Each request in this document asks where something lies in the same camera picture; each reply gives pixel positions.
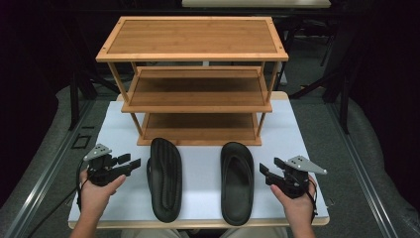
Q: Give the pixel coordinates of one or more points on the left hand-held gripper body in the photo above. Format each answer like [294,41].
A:
[102,172]

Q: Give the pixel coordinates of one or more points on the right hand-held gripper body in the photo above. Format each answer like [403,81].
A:
[292,183]

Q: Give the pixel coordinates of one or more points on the black slipper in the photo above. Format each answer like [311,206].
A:
[165,185]
[237,185]

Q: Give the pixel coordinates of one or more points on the wooden three-tier shoe rack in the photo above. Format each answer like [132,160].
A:
[194,36]

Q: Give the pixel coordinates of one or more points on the person's right hand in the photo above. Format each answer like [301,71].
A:
[297,208]

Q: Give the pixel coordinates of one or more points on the person's left hand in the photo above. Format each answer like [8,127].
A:
[95,198]

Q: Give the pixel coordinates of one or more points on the black metal stand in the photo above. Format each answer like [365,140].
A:
[75,99]
[343,92]

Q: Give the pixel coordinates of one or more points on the grey metal floor rail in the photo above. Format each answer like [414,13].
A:
[43,178]
[363,175]

